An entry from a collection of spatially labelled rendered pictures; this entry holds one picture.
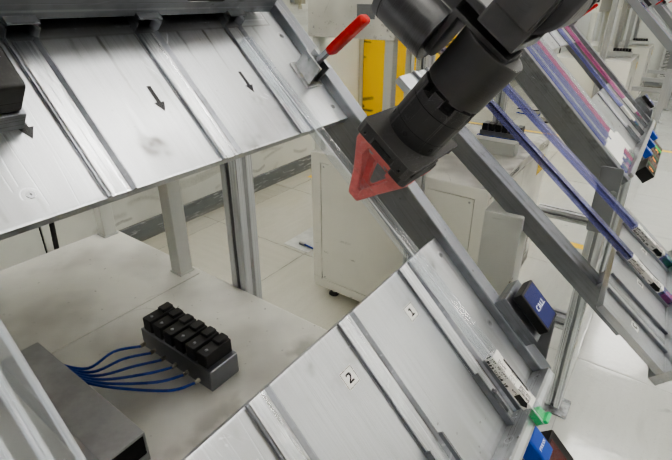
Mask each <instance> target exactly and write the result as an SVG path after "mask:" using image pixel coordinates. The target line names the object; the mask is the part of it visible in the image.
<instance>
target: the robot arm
mask: <svg viewBox="0 0 672 460"><path fill-rule="evenodd" d="M597 1H598V0H373V2H372V6H371V10H372V12H373V13H374V14H375V15H376V16H377V18H378V19H379V20H380V21H381V22H382V23H383V24H384V25H385V26H386V27H387V28H388V29H389V30H390V31H391V32H392V33H393V34H394V35H395V36H396V37H397V38H398V40H399V41H400V42H401V43H402V44H403V45H404V46H405V47H406V48H407V49H408V50H409V51H410V52H411V53H412V54H413V55H414V56H415V57H416V58H417V59H422V58H424V57H426V56H428V55H430V56H433V55H435V54H437V53H438V52H439V51H441V50H442V49H443V48H444V47H445V46H446V45H447V44H448V43H449V42H450V41H451V40H452V39H453V38H454V37H455V36H456V35H457V34H458V32H459V31H460V30H461V29H462V28H463V27H464V25H466V26H465V27H464V28H463V30H462V31H461V32H460V33H459V34H458V35H457V37H456V38H455V39H454V40H453V41H452V42H451V44H450V45H449V46H448V47H447V48H446V50H445V51H444V52H443V53H442V54H441V55H440V57H439V58H438V59H437V60H436V61H435V62H434V64H433V65H432V66H431V67H430V69H429V70H428V71H427V72H426V73H425V74H424V75H423V76H422V78H421V79H420V80H419V81H418V82H417V83H416V85H415V86H414V87H413V88H412V89H411V90H410V92H409V93H408V94H407V95H406V96H405V97H404V99H403V100H402V101H401V102H400V103H399V104H398V105H397V106H394V107H392V108H389V109H386V110H383V111H381V112H378V113H375V114H372V115H370V116H367V117H365V119H364V120H363V121H362V122H361V124H360V125H359V126H358V131H359V134H358V136H357V139H356V149H355V160H354V168H353V173H352V177H351V182H350V186H349V193H350V194H351V195H352V197H353V198H354V199H355V200H356V201H359V200H362V199H366V198H369V197H372V196H375V195H379V194H383V193H387V192H390V191H394V190H398V189H402V188H405V187H407V186H408V185H410V184H411V183H413V182H414V181H415V179H417V178H419V177H421V176H423V175H425V174H426V173H428V172H429V171H431V170H432V169H433V168H434V167H435V166H436V163H437V162H438V159H439V158H441V157H443V156H444V155H446V154H449V153H450V152H451V151H452V150H453V149H454V148H456V147H457V143H456V142H455V140H454V139H453V137H454V136H455V135H456V134H457V133H458V132H459V131H460V130H461V129H462V128H463V127H464V126H465V125H467V124H468V123H469V122H470V120H471V119H472V118H473V117H474V116H475V115H476V114H477V113H479V112H480V111H481V110H482V109H483V108H484V107H485V106H486V105H487V104H488V103H489V102H490V101H491V100H492V99H493V98H494V97H495V96H496V95H498V94H499V93H500V92H501V91H502V90H503V89H504V88H505V87H506V86H507V85H508V84H509V83H510V82H511V81H512V80H513V79H514V78H515V77H516V76H517V75H518V74H519V73H520V72H521V71H522V70H523V65H522V62H521V60H520V59H519V58H520V57H521V56H522V55H521V53H522V52H523V51H522V50H521V49H524V48H526V47H529V46H531V45H534V44H536V43H537V42H538V41H539V40H540V39H541V38H542V37H543V36H544V35H545V34H546V33H549V32H551V31H554V30H557V29H560V28H563V27H566V26H569V25H571V24H573V23H574V22H576V21H577V20H579V19H580V18H581V17H582V16H583V15H584V14H585V13H586V12H587V11H588V10H589V9H590V8H591V7H592V6H593V5H594V4H595V3H596V2H597ZM377 163H378V164H379V165H380V166H381V167H382V168H383V169H384V171H385V172H386V174H385V179H382V180H380V181H377V182H374V183H371V181H370V178H371V176H372V174H373V171H374V169H375V167H376V165H377ZM362 178H363V179H364V180H365V181H366V183H367V184H368V185H369V187H367V188H364V189H362V188H361V187H360V184H361V181H362Z"/></svg>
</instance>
